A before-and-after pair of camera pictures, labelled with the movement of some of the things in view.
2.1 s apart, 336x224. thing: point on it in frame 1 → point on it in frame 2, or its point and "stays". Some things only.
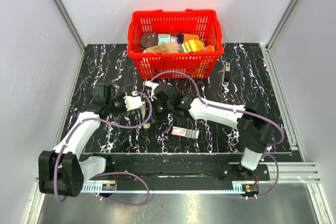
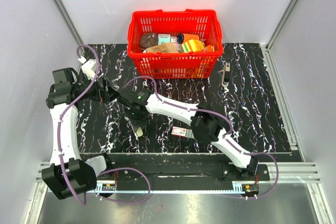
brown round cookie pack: x=148 y=40 stays
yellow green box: x=192 y=45 stays
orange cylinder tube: x=182 y=37 stays
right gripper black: x=155 y=101 → x=135 y=124
